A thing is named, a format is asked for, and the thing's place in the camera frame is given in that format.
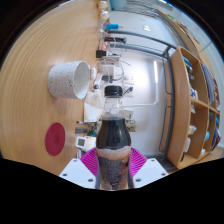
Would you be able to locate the long wooden wall shelf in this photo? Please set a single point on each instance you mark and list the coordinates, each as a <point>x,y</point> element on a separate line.
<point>186,33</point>

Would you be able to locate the small blue bottle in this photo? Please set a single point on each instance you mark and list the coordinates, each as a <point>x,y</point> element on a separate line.
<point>113,26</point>

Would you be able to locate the small white desk thermometer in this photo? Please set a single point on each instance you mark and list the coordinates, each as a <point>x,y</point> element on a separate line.
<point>81,142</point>

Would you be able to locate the white crumpled paper bag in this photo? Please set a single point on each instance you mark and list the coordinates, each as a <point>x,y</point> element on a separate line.
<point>92,108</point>

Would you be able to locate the grey metal desk frame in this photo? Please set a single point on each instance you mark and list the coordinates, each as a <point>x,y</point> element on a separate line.
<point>169,100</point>

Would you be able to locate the teal pillow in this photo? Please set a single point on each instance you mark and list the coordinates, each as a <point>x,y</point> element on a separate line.
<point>118,4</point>

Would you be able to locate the small black jar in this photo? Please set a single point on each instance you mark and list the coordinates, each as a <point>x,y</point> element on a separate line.
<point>101,53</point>

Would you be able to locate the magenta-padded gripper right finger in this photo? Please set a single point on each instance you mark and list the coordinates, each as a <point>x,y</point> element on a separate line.
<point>150,171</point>

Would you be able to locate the small white round object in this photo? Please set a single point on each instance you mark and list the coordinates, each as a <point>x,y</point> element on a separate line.
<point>103,5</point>
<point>104,14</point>

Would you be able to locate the white charger block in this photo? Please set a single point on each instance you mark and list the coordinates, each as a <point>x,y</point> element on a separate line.
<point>108,70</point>

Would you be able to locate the flat round red coaster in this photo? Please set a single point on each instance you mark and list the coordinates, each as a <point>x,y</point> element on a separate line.
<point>55,139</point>

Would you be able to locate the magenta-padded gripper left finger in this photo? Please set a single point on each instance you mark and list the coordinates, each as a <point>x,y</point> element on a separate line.
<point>76,171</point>

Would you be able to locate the wooden wall shelf unit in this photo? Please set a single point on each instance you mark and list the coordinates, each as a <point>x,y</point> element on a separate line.
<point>176,116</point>

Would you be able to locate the dark drink bottle black cap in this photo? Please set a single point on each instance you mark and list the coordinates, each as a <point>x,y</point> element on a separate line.
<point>113,140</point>

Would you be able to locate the white speckled cup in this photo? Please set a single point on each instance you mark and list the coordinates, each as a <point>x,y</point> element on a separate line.
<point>63,80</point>

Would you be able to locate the tall black cylinder device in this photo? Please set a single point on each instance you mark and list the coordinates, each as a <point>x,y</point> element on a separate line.
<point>115,40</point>

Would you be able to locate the small white oval case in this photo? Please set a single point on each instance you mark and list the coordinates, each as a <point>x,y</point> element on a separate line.
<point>93,74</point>

